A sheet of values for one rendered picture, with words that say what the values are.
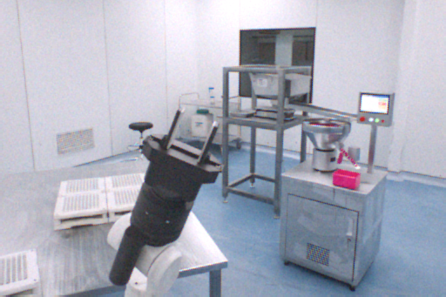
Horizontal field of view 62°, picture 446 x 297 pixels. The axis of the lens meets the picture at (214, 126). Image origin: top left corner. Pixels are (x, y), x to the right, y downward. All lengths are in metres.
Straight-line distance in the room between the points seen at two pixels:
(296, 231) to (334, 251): 0.30
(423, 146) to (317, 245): 2.84
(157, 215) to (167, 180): 0.05
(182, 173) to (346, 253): 2.39
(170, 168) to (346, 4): 5.12
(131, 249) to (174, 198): 0.10
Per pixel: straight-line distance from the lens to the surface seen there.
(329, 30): 5.61
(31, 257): 1.63
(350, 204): 2.71
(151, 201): 0.57
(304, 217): 2.89
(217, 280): 1.65
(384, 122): 2.91
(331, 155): 2.95
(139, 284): 0.73
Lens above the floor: 1.69
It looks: 12 degrees down
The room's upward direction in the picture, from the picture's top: straight up
